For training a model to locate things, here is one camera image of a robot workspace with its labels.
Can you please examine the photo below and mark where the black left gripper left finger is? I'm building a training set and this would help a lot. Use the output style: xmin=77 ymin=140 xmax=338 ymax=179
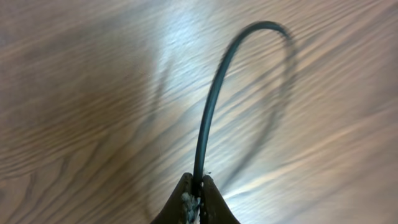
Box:
xmin=150 ymin=172 xmax=193 ymax=224

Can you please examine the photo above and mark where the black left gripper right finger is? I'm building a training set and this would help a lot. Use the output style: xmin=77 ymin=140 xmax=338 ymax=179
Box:
xmin=200 ymin=175 xmax=239 ymax=224

